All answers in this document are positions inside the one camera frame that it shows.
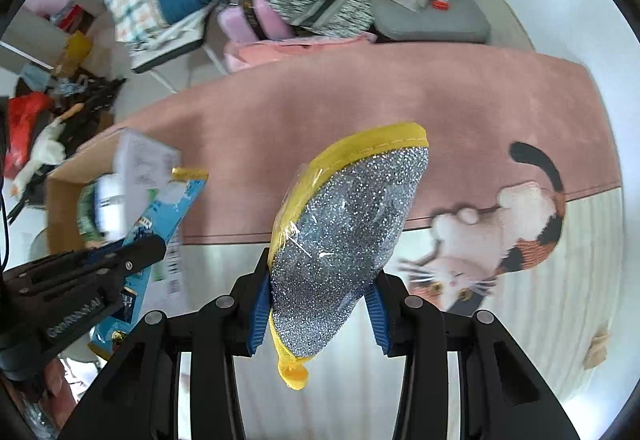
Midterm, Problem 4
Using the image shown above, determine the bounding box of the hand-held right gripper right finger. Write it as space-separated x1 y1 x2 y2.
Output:
362 270 581 440

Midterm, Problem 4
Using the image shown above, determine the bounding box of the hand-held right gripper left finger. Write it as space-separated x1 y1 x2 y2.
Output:
59 247 273 440

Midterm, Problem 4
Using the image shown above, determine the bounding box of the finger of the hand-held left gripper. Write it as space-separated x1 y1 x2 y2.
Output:
112 234 168 277

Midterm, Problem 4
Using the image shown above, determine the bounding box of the long blue snack packet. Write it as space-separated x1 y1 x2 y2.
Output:
87 166 210 361

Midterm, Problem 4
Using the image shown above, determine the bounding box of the blue white tissue pack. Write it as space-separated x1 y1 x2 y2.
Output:
95 175 132 241

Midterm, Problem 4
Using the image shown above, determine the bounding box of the green packet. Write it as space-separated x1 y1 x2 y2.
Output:
76 184 101 241

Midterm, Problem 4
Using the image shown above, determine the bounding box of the white plastic packet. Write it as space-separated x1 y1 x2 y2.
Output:
112 129 182 201

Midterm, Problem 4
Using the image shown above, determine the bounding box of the yellow silver glitter sponge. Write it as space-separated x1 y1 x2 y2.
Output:
269 122 431 392

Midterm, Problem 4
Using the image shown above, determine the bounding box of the person's left hand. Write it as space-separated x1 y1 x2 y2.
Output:
44 360 83 408

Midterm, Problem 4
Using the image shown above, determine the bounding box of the white plush goose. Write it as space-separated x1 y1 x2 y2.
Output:
11 104 87 198

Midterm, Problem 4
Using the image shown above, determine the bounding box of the black folded stroller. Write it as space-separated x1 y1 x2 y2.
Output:
50 77 128 141

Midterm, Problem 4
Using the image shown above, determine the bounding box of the red plastic bag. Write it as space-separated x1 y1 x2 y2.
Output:
2 92 53 178

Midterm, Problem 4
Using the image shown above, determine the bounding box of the light blue cloth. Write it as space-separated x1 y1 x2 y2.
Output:
17 64 56 93

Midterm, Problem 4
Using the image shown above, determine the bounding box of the pink striped cat mat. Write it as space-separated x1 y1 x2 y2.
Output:
50 42 626 440

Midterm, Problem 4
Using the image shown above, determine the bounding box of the pink folded cloth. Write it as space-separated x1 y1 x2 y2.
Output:
224 36 378 73

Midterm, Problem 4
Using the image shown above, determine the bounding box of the white metal-frame chair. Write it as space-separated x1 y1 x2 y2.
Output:
129 12 236 93

